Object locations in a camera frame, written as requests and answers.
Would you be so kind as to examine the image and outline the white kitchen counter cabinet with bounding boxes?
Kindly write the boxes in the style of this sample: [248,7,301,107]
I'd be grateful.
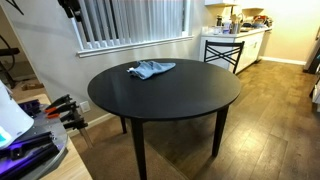
[198,27,273,75]

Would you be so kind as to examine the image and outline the light wooden robot stand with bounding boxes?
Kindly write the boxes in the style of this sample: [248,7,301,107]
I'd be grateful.
[16,93,94,180]

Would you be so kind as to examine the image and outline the long black aluminium bars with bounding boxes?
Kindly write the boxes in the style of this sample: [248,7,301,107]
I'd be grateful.
[0,130,61,180]

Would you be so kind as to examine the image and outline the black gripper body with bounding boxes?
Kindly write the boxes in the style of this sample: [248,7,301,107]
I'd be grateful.
[58,0,83,22]

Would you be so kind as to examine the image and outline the short black aluminium bars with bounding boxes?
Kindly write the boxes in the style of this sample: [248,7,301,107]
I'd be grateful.
[18,99,43,118]

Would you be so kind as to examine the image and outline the round black wooden table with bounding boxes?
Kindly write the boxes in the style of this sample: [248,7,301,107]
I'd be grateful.
[87,58,242,180]

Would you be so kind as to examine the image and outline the blue bowl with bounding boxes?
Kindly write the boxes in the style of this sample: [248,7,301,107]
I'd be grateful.
[251,22,267,30]

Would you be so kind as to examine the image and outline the round grey mounting plate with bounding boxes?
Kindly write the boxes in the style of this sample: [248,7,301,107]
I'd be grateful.
[0,103,70,180]

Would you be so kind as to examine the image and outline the white mug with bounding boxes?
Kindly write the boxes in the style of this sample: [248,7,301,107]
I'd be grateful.
[211,25,223,36]

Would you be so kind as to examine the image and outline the white window frame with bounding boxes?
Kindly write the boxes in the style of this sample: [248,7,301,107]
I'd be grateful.
[69,0,195,59]

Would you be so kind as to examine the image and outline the white upper wall cabinet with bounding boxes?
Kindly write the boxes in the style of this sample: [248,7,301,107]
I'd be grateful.
[204,0,265,10]

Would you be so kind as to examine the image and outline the black clamp with metal bar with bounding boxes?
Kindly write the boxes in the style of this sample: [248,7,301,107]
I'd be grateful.
[59,110,95,150]

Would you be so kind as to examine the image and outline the white tub with blue label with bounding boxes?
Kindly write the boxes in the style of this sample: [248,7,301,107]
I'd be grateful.
[222,19,233,35]

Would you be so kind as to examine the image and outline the black metal chair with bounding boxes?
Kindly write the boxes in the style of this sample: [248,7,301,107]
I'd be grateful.
[203,39,246,75]

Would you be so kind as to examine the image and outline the brown cardboard box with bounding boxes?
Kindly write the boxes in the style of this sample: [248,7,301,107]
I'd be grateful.
[20,81,45,92]

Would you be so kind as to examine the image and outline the steel utensil holder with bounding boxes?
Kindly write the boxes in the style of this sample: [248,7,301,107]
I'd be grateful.
[230,13,243,35]

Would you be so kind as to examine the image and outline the blue cloth with white tag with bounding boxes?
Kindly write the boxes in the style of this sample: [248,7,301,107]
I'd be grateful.
[126,60,177,81]

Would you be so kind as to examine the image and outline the white wall outlet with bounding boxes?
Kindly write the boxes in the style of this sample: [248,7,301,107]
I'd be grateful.
[79,100,91,114]

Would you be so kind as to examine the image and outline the black clamp with orange trigger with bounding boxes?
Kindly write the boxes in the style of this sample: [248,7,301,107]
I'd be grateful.
[45,101,79,120]
[44,93,73,111]

